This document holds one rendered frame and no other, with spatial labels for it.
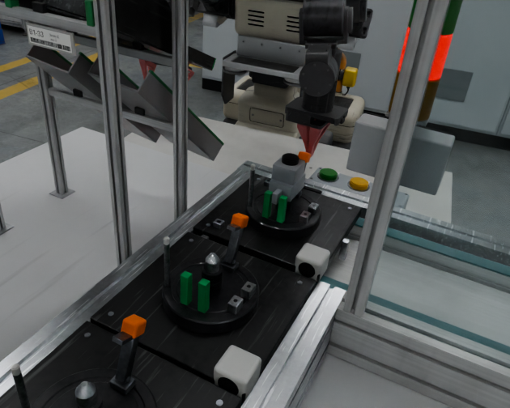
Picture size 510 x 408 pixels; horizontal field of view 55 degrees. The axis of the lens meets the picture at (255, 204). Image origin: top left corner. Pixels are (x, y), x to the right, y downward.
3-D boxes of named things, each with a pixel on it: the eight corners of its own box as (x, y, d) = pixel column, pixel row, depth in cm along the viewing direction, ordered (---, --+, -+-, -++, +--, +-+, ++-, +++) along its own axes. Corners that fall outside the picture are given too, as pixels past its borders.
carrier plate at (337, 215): (253, 180, 106) (254, 172, 105) (360, 215, 98) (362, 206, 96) (192, 235, 87) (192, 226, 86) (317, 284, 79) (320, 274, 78)
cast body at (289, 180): (282, 180, 92) (286, 146, 88) (303, 187, 90) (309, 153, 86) (262, 200, 85) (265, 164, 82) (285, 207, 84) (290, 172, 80)
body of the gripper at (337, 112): (336, 129, 86) (343, 88, 82) (283, 116, 90) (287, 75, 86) (347, 117, 91) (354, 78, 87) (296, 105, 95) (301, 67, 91)
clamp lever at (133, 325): (121, 371, 57) (133, 312, 55) (134, 379, 56) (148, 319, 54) (99, 385, 53) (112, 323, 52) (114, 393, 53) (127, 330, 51)
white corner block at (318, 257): (302, 260, 84) (305, 240, 82) (327, 269, 83) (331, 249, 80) (291, 274, 81) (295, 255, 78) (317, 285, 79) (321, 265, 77)
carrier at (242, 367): (188, 240, 86) (188, 178, 80) (314, 290, 78) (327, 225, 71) (90, 328, 68) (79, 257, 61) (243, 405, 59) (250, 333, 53)
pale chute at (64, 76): (116, 125, 116) (126, 109, 116) (156, 143, 109) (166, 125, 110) (24, 56, 91) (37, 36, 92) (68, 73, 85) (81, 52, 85)
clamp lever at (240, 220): (227, 258, 75) (238, 212, 74) (238, 263, 75) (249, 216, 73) (215, 263, 72) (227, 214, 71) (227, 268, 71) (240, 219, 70)
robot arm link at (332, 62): (353, 4, 81) (301, 6, 83) (348, 17, 71) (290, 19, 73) (350, 76, 87) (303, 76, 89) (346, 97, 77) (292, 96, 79)
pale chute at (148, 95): (169, 142, 110) (180, 125, 111) (214, 161, 104) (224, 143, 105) (87, 73, 86) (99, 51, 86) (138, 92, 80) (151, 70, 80)
